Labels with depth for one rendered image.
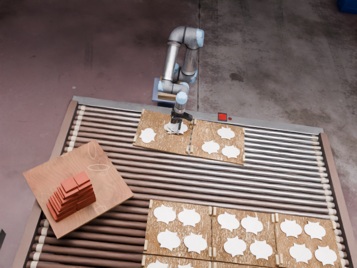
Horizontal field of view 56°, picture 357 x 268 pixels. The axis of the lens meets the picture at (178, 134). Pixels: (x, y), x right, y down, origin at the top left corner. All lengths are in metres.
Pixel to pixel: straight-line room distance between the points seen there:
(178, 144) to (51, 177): 0.91
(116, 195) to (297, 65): 3.64
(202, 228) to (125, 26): 3.53
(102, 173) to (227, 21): 3.83
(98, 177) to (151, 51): 2.77
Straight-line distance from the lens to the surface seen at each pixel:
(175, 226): 2.20
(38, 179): 2.27
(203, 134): 2.60
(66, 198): 1.93
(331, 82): 5.14
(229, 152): 2.54
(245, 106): 4.23
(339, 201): 2.67
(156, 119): 2.63
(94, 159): 2.29
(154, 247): 2.14
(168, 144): 2.50
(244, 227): 2.28
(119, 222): 2.21
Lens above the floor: 2.96
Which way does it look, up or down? 52 degrees down
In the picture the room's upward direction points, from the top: 12 degrees clockwise
